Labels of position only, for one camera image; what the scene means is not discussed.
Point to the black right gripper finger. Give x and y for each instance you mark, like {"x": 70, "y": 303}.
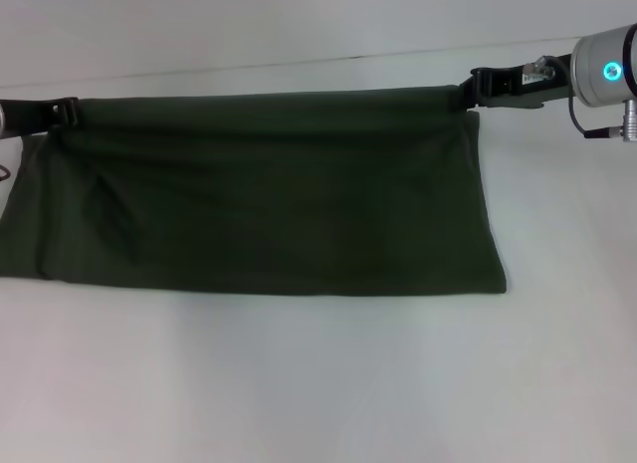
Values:
{"x": 460, "y": 97}

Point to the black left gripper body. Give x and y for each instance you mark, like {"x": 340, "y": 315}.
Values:
{"x": 30, "y": 115}

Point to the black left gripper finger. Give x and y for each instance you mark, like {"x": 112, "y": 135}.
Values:
{"x": 69, "y": 112}

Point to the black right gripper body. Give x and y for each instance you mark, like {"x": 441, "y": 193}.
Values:
{"x": 517, "y": 84}

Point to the dark green FREE t-shirt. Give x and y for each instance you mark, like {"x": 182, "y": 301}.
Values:
{"x": 274, "y": 194}

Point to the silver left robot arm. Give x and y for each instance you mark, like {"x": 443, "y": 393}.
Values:
{"x": 2, "y": 120}

